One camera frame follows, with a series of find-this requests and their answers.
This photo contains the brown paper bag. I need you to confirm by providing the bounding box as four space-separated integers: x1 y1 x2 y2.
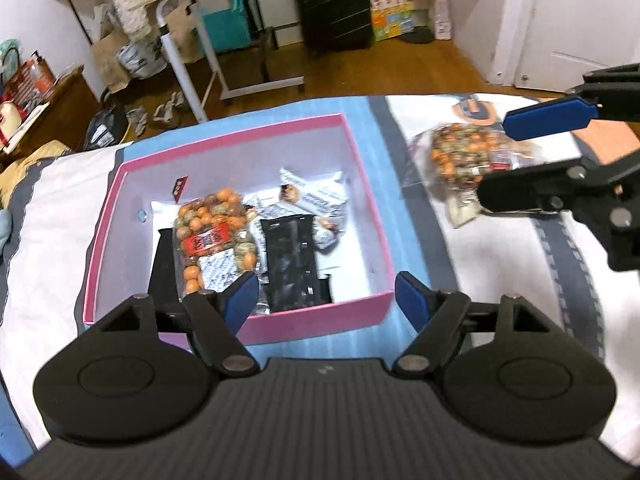
90 25 134 94

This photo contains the red printed box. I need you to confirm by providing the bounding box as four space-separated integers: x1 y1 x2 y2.
0 56 57 109

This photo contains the grey printed plastic bag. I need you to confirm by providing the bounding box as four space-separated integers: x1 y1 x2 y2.
117 37 169 80

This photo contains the grey shoe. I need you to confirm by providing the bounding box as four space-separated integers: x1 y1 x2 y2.
152 92 184 129
125 106 150 134

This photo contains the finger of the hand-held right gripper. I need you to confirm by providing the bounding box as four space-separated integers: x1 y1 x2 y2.
502 62 640 142
476 157 640 231

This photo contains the black snack packet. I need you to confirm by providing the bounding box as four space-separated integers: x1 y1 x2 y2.
260 215 334 314

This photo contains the white door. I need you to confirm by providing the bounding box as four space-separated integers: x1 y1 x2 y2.
492 0 640 94

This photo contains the black suitcase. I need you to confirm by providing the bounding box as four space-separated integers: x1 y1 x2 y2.
290 0 374 54

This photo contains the white rolling table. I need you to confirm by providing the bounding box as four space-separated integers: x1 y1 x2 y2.
130 0 307 123

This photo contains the black bag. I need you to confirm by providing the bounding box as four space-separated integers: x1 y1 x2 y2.
84 102 129 151

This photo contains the clear bag of orange nuts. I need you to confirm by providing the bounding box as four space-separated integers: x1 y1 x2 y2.
407 122 544 229
172 187 261 297

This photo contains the teal bag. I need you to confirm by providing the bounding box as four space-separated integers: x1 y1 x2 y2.
200 0 253 54

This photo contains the patterned flat package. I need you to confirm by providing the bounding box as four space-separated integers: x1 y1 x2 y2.
432 0 454 41

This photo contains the white printed paper sheet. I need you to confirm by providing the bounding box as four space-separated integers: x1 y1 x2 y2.
149 200 353 306

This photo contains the brown cardboard box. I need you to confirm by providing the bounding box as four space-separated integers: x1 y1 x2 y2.
164 2 207 64

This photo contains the colourful printed box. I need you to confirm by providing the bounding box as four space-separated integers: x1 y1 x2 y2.
370 0 417 42

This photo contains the wooden cabinet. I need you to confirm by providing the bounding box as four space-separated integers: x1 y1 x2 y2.
0 65 101 166

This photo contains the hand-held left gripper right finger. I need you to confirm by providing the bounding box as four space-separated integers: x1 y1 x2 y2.
394 270 556 376

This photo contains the pink cardboard box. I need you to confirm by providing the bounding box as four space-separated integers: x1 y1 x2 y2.
82 113 396 348

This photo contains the white jar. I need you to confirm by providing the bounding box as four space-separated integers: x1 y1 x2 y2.
0 101 25 142

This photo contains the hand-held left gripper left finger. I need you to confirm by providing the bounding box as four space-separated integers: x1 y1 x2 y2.
92 271 261 376

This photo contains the yellow cloth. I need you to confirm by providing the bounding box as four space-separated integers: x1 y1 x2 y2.
0 141 72 202

